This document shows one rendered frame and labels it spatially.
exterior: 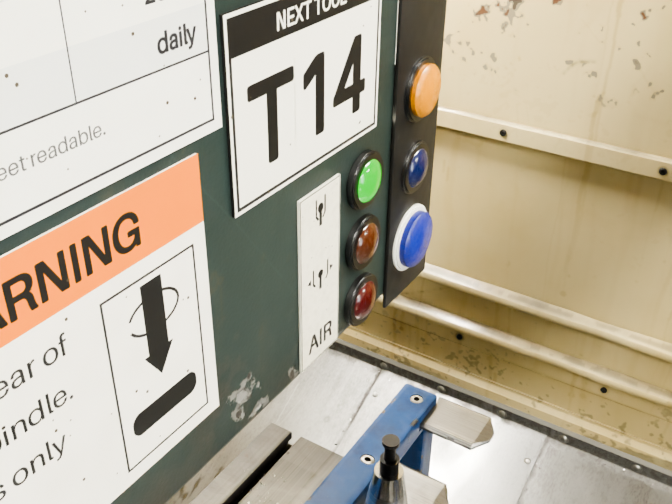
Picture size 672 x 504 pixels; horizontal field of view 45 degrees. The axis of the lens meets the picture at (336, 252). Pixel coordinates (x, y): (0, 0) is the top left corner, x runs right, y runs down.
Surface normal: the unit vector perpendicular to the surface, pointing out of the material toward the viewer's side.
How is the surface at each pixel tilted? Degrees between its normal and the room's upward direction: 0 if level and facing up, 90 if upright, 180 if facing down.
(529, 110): 90
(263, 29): 90
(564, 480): 24
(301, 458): 0
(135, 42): 90
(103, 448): 90
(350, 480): 0
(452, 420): 0
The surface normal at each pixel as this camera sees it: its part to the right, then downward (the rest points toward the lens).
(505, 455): -0.20, -0.60
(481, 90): -0.54, 0.43
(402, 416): 0.01, -0.85
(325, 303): 0.84, 0.29
